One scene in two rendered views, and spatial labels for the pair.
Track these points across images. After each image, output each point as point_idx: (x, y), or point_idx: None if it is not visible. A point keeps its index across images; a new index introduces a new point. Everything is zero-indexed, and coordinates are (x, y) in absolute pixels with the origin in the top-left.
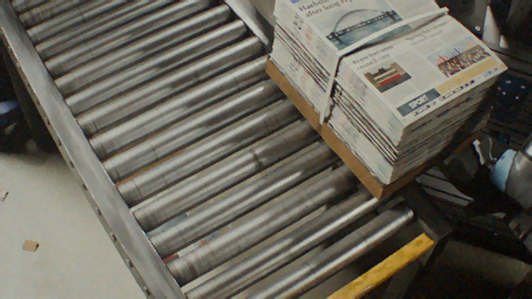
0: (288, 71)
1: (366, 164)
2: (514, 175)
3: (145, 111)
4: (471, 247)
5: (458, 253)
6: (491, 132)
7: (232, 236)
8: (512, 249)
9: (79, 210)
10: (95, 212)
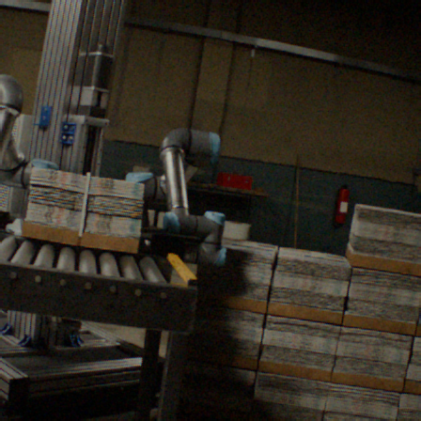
0: (43, 221)
1: (121, 235)
2: (179, 216)
3: None
4: (110, 415)
5: (108, 420)
6: (65, 346)
7: (111, 267)
8: (130, 408)
9: None
10: (16, 305)
